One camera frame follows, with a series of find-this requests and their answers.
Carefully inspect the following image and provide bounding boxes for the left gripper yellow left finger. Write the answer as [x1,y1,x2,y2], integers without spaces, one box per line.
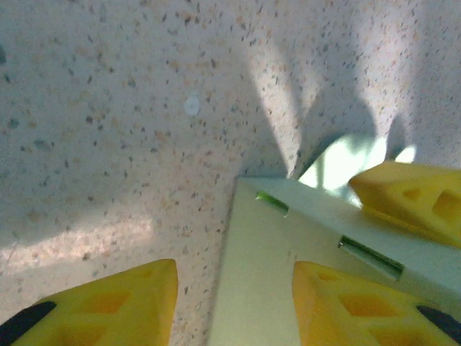
[0,258,179,346]

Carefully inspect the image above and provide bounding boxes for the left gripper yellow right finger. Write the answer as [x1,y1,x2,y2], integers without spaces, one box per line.
[292,260,461,346]

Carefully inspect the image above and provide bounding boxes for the green paper box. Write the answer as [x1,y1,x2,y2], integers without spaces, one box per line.
[208,132,461,346]

